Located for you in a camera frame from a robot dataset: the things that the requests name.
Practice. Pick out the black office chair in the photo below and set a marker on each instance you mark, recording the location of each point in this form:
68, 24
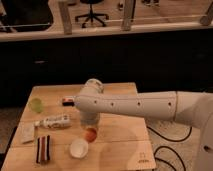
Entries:
91, 15

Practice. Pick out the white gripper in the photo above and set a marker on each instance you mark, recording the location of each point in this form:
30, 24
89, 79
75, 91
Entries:
89, 120

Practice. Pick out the wooden table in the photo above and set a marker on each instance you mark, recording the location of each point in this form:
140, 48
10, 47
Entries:
122, 144

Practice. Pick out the black red white box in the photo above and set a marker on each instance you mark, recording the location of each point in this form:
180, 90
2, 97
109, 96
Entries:
68, 101

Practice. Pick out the green plastic cup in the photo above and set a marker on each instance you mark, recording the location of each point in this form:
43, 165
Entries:
36, 105

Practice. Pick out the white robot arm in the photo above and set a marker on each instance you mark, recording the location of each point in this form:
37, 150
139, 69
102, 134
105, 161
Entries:
194, 109

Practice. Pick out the white plastic bottle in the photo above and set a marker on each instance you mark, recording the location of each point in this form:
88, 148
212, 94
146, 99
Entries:
54, 122

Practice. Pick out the red orange apple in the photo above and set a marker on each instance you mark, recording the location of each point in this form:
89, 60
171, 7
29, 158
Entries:
90, 135

